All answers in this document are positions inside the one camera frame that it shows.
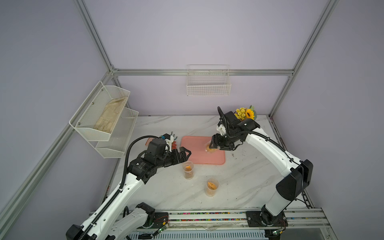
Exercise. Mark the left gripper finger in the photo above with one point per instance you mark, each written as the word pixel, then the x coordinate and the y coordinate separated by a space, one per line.
pixel 179 161
pixel 184 153

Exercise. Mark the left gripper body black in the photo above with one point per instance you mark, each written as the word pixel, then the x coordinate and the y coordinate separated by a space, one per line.
pixel 169 160

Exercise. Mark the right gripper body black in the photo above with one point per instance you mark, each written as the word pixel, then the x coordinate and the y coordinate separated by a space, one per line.
pixel 217 142

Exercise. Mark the clear jar with cookies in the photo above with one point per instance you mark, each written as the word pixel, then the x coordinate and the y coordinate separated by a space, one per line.
pixel 209 150

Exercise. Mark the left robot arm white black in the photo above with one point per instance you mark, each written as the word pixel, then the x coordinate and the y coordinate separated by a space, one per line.
pixel 104 223

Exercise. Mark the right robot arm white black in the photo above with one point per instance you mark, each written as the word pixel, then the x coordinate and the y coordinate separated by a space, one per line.
pixel 296 173

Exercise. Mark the clear jar with pretzels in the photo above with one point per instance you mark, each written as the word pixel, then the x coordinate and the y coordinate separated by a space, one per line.
pixel 188 168

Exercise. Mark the clear jar front cookies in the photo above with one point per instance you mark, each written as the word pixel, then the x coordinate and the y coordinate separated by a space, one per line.
pixel 212 186

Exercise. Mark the red rubber glove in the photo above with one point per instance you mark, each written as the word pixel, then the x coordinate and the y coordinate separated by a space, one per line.
pixel 172 144

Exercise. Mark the pink plastic tray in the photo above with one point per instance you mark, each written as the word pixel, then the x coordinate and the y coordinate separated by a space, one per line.
pixel 200 153

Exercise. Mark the yellow sunflower bouquet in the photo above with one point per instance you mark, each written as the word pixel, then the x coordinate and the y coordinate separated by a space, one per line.
pixel 246 113

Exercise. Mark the lower white mesh shelf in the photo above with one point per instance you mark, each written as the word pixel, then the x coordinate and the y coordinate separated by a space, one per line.
pixel 121 135

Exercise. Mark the white mesh shelf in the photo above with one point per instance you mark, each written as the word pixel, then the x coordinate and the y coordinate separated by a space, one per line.
pixel 85 119
pixel 121 135

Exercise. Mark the beige cloth in shelf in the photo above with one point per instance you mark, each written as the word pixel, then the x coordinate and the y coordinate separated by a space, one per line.
pixel 110 115

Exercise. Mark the upper white mesh shelf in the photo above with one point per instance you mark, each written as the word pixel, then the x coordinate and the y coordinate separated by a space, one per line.
pixel 85 119

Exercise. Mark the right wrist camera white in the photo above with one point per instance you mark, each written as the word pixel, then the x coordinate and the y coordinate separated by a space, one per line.
pixel 221 129

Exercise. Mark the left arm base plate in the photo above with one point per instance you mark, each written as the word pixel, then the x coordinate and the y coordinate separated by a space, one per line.
pixel 156 220

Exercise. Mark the white wire wall basket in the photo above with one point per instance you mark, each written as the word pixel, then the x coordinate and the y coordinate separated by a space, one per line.
pixel 208 80

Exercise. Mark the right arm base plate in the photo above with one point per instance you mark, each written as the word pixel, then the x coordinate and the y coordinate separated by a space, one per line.
pixel 255 219

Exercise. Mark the aluminium mounting rail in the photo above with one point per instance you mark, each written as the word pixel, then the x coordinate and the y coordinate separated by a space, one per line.
pixel 211 220

